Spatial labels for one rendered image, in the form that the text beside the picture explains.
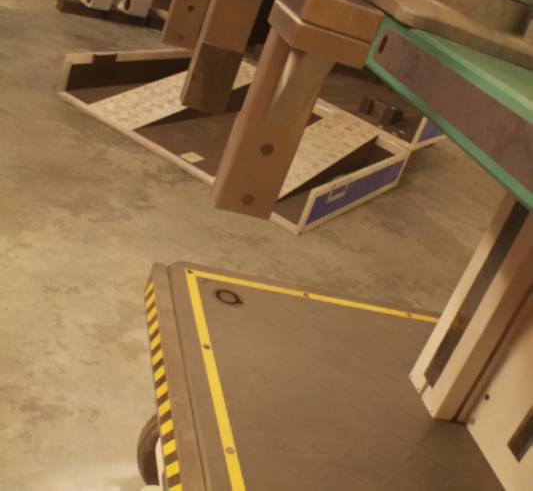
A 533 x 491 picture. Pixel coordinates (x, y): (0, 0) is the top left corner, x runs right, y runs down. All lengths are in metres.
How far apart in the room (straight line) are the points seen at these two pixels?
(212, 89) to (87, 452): 0.78
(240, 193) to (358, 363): 0.63
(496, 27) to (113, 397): 0.82
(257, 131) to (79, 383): 0.97
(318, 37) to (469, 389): 0.67
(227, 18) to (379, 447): 0.52
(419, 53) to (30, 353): 0.84
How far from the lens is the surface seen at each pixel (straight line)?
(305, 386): 0.84
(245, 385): 0.80
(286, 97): 0.29
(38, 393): 1.20
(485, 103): 0.57
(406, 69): 0.69
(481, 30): 0.75
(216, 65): 0.43
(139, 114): 2.39
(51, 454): 1.11
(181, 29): 0.58
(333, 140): 2.53
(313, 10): 0.27
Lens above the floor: 0.78
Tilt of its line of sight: 23 degrees down
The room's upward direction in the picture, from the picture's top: 21 degrees clockwise
